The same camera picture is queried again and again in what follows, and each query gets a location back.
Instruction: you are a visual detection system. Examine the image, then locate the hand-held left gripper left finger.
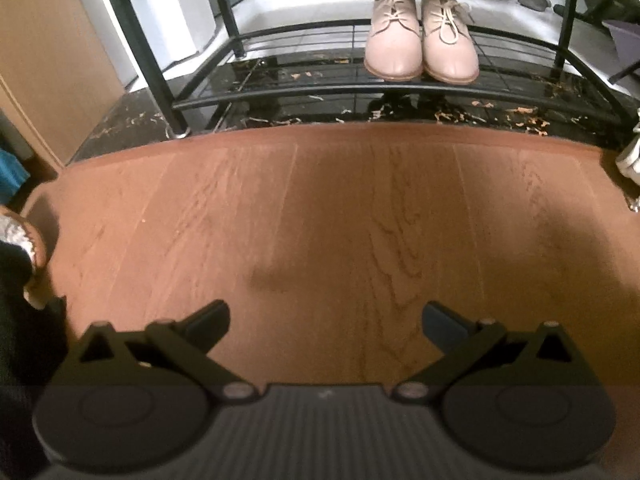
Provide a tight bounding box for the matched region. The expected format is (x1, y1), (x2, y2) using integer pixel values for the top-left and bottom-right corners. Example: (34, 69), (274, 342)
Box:
(64, 300), (260, 405)

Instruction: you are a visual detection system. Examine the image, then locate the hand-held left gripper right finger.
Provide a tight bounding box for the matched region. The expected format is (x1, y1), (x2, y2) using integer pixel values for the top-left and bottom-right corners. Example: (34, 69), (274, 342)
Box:
(391, 301), (596, 403)

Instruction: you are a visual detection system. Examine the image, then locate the white chunky sneaker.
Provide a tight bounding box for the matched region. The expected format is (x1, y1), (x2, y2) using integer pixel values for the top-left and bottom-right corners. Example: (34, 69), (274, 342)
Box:
(614, 109), (640, 187)

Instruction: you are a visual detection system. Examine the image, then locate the black metal shoe rack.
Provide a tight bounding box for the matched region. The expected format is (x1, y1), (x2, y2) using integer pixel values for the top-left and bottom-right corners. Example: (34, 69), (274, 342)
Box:
(106, 0), (640, 139)

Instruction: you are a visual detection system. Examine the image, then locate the person's black clothing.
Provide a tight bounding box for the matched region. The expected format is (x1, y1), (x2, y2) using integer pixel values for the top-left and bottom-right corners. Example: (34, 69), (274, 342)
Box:
(0, 240), (69, 463)

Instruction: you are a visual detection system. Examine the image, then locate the fluffy lined slipper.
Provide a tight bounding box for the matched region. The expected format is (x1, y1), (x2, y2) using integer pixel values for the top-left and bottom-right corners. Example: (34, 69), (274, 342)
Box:
(0, 205), (52, 309)

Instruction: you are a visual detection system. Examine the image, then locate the blue cloth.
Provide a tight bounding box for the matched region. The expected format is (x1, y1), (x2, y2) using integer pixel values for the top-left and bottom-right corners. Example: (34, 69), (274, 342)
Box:
(0, 147), (32, 202)

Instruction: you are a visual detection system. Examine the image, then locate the light wooden cabinet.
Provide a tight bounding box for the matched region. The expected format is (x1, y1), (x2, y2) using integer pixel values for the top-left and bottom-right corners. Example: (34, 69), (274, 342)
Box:
(0, 0), (127, 173)

